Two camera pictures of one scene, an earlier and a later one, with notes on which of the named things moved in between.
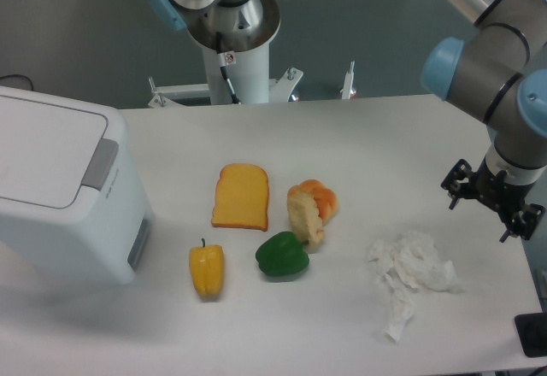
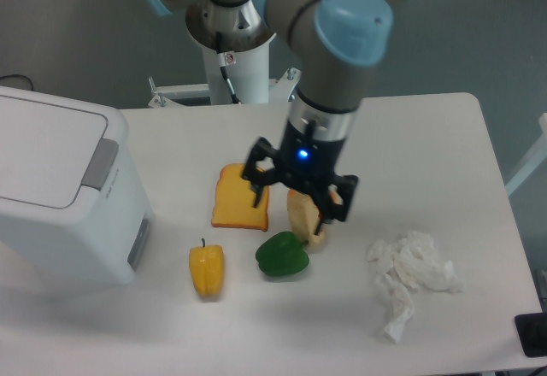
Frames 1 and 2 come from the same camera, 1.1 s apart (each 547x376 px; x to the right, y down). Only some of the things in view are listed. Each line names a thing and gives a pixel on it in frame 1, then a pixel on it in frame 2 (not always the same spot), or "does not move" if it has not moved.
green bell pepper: (282, 254) does not move
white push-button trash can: (73, 191) does not move
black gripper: (501, 195) → (307, 160)
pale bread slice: (304, 217) does not move
